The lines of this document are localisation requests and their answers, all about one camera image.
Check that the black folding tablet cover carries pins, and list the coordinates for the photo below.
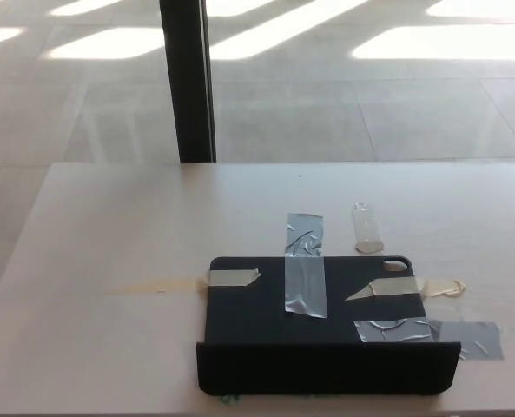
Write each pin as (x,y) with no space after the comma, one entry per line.
(248,330)

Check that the long grey duct tape strip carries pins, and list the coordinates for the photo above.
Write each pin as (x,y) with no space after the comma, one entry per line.
(305,269)

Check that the wide grey duct tape strip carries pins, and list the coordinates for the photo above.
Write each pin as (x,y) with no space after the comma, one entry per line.
(413,331)

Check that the beige tape strip pointed end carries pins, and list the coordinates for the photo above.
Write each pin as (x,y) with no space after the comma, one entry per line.
(404,286)

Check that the clear tape strip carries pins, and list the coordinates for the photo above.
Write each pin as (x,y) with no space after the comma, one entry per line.
(365,230)

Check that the black vertical pillar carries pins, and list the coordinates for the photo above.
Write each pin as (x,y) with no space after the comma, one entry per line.
(187,82)

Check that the beige tape strip blunt end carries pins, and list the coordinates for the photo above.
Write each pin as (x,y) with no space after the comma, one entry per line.
(231,278)

